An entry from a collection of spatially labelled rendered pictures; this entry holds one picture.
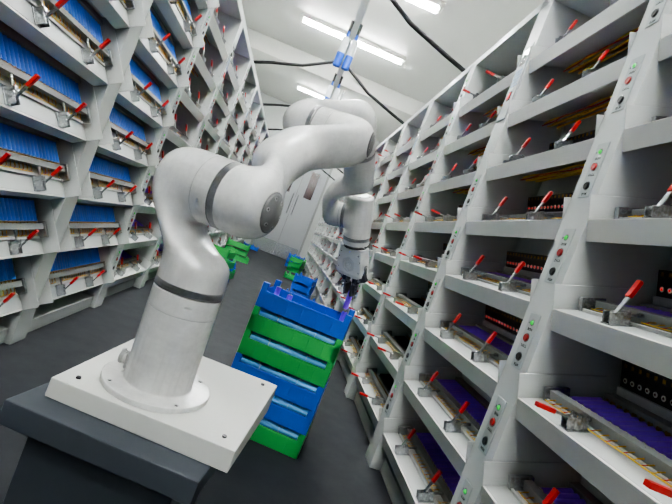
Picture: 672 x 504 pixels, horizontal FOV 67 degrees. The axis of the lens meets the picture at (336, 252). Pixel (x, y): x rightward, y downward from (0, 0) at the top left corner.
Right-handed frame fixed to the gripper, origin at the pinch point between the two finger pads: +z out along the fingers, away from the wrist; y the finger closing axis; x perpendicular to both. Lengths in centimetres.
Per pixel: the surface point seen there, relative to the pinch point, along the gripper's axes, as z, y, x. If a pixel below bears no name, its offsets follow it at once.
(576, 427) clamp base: -16, 79, -39
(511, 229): -32, 44, 10
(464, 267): -8.5, 24.6, 29.8
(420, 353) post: 21.0, 21.4, 15.6
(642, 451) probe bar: -21, 89, -45
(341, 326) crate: 7.4, 6.4, -11.0
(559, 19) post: -90, 23, 69
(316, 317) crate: 6.0, -0.7, -14.9
